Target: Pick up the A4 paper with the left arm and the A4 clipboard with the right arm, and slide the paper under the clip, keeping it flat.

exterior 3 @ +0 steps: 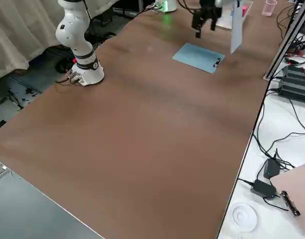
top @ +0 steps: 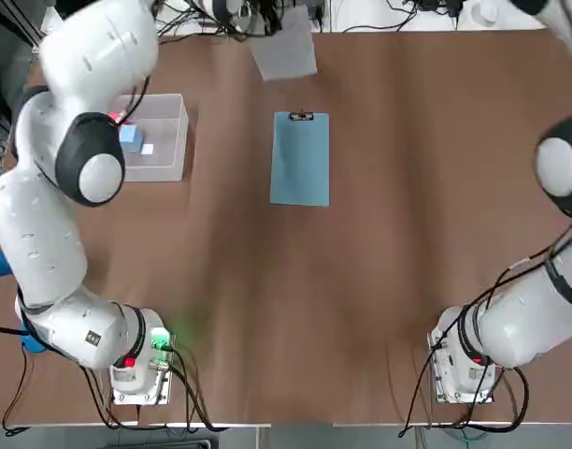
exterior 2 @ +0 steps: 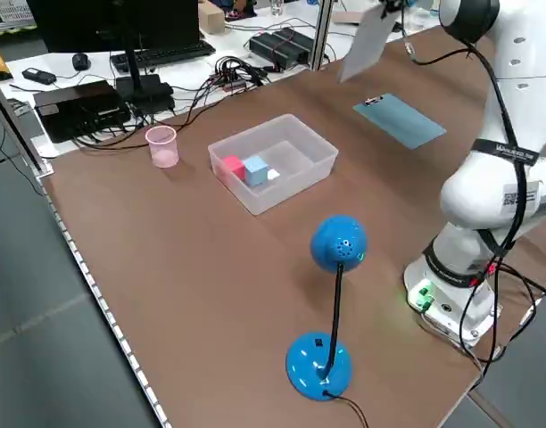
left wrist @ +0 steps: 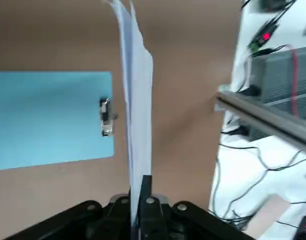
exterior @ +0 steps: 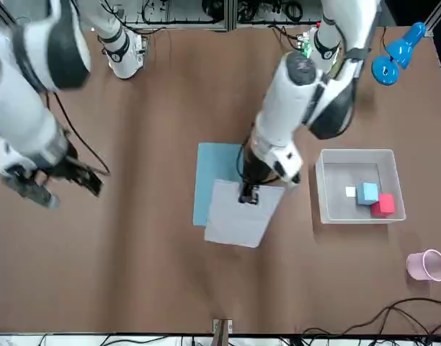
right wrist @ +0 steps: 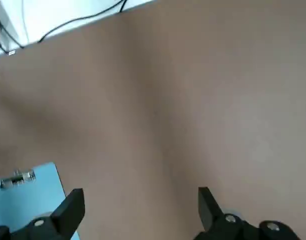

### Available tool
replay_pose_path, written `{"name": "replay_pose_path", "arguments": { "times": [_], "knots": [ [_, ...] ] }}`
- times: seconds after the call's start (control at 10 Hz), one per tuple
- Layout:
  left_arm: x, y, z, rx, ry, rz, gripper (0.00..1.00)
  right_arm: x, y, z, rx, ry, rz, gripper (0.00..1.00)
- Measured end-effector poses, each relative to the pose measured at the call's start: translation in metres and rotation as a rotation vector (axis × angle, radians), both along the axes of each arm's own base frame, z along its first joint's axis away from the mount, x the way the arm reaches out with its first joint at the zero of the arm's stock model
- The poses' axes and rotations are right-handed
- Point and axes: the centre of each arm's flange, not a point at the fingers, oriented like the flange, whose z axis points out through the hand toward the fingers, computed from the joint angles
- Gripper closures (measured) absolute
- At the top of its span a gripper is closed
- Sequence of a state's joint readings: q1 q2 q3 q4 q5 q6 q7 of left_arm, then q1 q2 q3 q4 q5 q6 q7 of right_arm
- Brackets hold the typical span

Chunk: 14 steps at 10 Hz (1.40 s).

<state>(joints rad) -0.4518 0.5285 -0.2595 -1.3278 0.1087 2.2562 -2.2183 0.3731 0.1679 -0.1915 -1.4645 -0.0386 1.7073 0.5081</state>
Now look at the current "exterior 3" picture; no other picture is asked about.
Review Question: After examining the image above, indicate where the beige curtain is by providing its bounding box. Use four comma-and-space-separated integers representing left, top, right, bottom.
0, 0, 143, 82

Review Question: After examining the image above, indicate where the rose gold laptop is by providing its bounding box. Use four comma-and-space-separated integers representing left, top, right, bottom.
269, 161, 305, 235

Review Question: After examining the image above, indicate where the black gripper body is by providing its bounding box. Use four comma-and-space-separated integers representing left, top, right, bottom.
198, 0, 223, 20

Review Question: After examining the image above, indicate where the dark connector hub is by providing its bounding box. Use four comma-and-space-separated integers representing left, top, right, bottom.
280, 190, 302, 218

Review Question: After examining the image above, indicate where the black power adapter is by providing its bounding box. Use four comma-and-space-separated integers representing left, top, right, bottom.
250, 179, 278, 200
263, 158, 282, 179

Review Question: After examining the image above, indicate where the pink plastic cup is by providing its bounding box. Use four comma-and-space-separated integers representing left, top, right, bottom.
262, 0, 279, 17

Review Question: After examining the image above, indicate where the black cable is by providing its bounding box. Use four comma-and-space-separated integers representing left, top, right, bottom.
253, 82, 305, 161

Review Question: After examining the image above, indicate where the black finned power supply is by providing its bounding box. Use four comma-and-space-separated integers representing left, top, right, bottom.
277, 65, 305, 102

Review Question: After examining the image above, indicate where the silver metal clip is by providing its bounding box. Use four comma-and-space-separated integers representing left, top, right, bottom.
211, 57, 225, 69

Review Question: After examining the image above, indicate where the white A4 paper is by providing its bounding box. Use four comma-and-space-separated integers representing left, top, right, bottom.
229, 0, 245, 55

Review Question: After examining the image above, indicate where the blue A4 clipboard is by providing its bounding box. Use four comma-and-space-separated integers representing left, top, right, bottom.
172, 42, 226, 75

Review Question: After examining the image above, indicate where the white plastic bin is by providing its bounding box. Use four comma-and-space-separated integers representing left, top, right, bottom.
215, 1, 254, 30

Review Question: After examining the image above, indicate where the aluminium frame post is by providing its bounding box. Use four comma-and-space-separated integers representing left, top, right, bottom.
263, 0, 305, 81

